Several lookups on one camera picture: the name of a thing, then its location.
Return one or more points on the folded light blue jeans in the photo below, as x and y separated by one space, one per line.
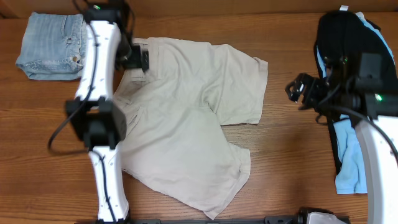
53 47

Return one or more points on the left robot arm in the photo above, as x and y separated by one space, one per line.
94 116

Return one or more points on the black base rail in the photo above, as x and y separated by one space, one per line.
299 218

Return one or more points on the black garment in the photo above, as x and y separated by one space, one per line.
357 81

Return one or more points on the light blue garment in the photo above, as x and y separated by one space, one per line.
351 155

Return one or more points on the beige khaki shorts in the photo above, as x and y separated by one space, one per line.
175 113

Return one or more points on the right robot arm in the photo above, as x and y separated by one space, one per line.
357 87

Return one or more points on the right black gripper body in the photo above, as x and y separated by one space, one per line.
315 93

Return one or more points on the white garment tag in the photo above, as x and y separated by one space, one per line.
344 8

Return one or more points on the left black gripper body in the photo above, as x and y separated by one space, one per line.
135 58

